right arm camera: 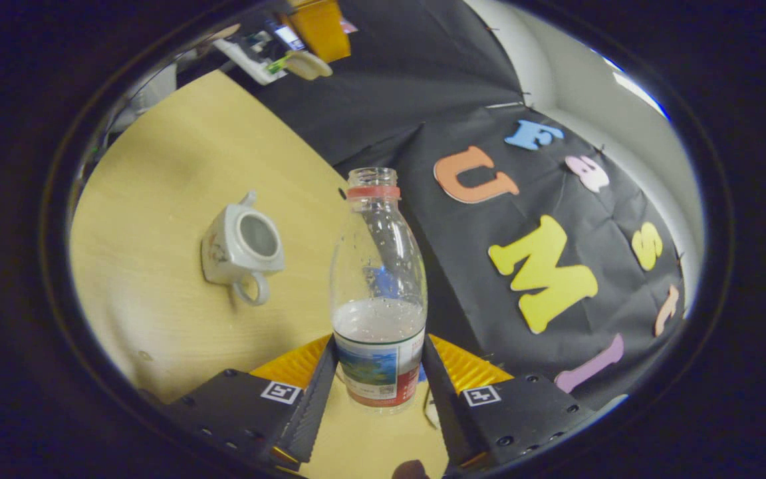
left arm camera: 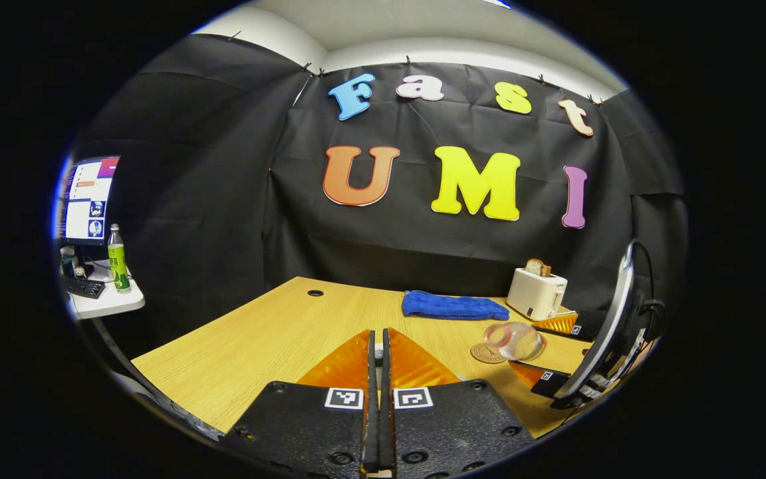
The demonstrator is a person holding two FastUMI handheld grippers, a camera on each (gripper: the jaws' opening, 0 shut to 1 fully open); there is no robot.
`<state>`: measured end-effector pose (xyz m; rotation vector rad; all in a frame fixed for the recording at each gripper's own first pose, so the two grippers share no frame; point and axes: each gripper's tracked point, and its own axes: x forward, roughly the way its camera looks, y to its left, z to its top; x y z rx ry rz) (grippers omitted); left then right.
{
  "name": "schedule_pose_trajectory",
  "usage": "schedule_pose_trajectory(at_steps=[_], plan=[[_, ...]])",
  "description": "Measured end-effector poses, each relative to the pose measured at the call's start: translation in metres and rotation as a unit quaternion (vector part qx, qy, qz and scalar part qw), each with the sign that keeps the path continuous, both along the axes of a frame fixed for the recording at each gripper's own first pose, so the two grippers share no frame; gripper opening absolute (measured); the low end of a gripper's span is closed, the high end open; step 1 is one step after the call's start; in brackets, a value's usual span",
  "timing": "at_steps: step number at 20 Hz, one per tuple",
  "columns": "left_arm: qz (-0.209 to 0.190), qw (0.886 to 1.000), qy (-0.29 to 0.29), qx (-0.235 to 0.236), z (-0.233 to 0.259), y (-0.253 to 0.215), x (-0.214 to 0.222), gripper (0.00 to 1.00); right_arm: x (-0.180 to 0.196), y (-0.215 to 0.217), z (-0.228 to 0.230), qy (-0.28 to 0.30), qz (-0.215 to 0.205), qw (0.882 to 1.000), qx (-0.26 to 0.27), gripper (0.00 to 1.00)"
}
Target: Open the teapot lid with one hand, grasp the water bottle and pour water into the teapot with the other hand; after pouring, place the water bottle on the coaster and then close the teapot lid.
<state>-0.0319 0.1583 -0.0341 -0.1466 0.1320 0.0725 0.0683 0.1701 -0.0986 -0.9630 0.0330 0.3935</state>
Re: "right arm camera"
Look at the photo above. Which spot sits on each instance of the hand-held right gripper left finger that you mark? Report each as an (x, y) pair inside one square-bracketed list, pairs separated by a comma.
[(237, 406)]

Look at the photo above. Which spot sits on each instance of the white side shelf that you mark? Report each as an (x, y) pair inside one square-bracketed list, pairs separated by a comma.
[(247, 61)]

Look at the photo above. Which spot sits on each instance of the computer monitor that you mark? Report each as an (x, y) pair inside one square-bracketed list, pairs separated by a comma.
[(288, 36)]

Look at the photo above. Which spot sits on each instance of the ceiling light panel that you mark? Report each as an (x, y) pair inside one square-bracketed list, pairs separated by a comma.
[(639, 93)]

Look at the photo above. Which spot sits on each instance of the white ceramic teacup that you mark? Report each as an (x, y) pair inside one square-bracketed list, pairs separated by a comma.
[(230, 256)]

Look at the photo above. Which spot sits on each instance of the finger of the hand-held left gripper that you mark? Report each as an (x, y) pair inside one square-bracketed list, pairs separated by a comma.
[(322, 30)]

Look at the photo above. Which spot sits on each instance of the green bottle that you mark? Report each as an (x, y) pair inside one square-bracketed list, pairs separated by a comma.
[(278, 64)]

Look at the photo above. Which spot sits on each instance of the clear plastic water bottle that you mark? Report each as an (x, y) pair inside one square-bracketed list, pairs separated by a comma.
[(378, 332)]

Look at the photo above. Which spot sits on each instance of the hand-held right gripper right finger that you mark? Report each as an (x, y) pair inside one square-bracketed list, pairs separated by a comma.
[(522, 412)]

